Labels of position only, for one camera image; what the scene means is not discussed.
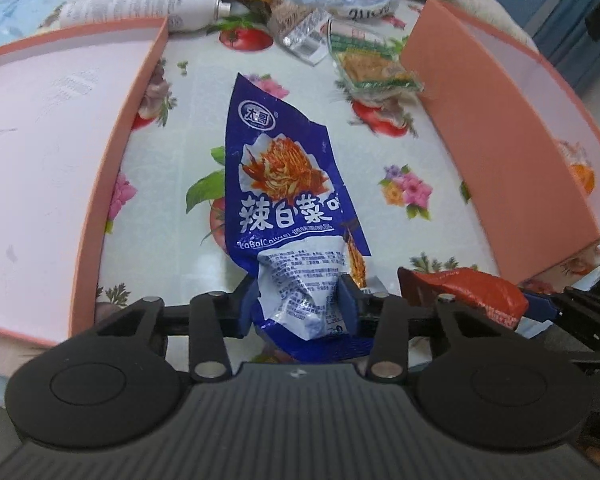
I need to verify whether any green snack packet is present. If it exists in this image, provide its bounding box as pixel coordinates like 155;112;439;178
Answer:
326;19;424;102

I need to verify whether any floral plastic mat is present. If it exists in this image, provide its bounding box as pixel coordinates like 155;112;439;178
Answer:
92;0;600;363

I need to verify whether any blue curtain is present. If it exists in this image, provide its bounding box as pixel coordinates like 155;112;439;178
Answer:
532;0;600;97

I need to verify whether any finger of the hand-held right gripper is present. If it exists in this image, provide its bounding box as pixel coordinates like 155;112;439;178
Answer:
521;286;600;376

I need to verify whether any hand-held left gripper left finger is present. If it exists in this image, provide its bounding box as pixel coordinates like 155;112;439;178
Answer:
94;272;259;381

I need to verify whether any white spray bottle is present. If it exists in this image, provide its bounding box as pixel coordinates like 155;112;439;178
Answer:
57;0;233;32

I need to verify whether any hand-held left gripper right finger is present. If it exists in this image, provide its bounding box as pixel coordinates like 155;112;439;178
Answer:
337;271;512;380

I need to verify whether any pink shallow box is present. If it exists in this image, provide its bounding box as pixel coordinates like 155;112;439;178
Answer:
399;0;600;286

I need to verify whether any dark red snack packet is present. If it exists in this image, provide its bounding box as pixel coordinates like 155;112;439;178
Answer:
397;266;529;332

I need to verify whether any blue snack packet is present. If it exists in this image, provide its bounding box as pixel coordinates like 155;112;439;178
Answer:
223;72;381;363

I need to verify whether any clear brown snack packet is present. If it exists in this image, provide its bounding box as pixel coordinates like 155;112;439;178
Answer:
267;2;332;67

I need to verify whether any shallow orange box lid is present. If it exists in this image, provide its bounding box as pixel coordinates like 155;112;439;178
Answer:
0;16;170;348

